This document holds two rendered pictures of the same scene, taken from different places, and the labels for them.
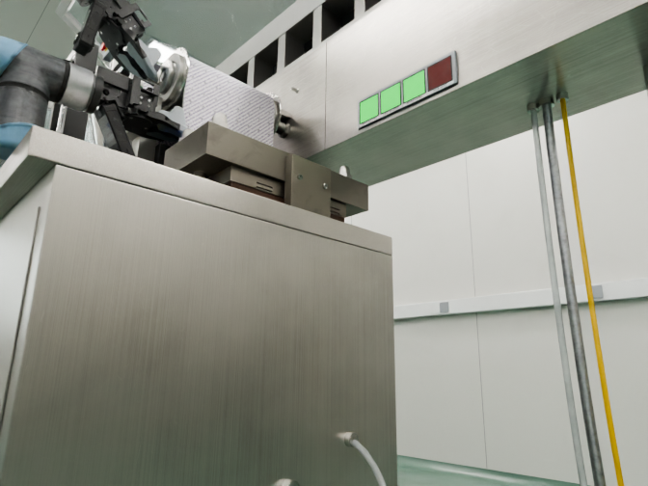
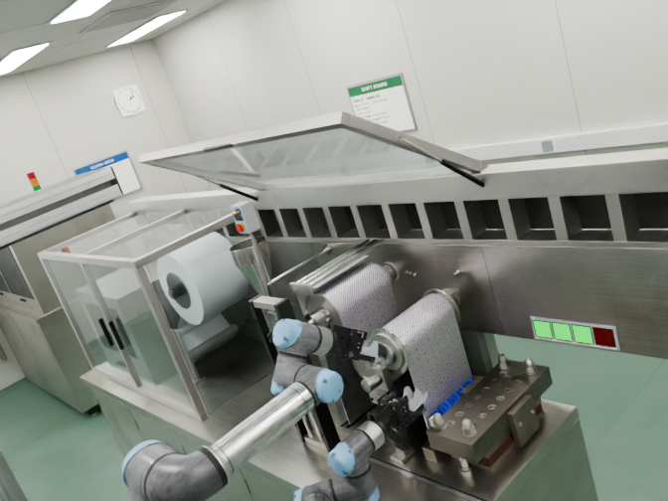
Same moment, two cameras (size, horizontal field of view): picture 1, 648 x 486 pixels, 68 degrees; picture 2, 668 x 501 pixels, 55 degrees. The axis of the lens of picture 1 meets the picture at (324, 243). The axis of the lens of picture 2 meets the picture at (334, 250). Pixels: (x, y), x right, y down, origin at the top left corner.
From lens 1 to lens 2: 1.66 m
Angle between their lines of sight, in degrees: 32
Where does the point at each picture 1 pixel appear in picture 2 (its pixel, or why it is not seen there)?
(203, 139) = (470, 453)
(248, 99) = (439, 328)
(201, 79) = (414, 350)
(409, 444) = not seen: hidden behind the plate
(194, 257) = not seen: outside the picture
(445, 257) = (538, 87)
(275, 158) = (502, 421)
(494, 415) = not seen: hidden behind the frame
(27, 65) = (360, 462)
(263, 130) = (454, 338)
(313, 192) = (528, 421)
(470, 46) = (627, 328)
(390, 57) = (554, 296)
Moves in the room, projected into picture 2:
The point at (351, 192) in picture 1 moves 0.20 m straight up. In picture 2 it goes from (541, 385) to (527, 325)
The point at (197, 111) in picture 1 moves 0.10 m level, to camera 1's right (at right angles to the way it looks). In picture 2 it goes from (420, 374) to (454, 365)
